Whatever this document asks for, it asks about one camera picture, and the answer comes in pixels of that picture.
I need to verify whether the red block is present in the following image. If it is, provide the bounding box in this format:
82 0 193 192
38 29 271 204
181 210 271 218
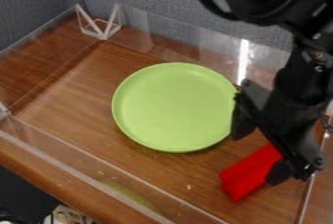
220 144 283 202

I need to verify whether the clear acrylic corner bracket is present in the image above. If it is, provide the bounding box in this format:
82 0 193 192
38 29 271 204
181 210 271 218
76 4 121 40

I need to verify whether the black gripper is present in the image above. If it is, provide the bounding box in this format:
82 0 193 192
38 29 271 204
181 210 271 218
232 79 326 186

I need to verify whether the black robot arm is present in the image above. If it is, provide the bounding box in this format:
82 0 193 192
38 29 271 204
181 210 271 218
200 0 333 186

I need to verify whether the green round plate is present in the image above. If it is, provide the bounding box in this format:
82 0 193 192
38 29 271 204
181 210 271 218
113 62 237 153

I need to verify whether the clear acrylic enclosure wall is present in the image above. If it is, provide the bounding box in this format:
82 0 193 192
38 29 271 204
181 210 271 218
0 6 333 224

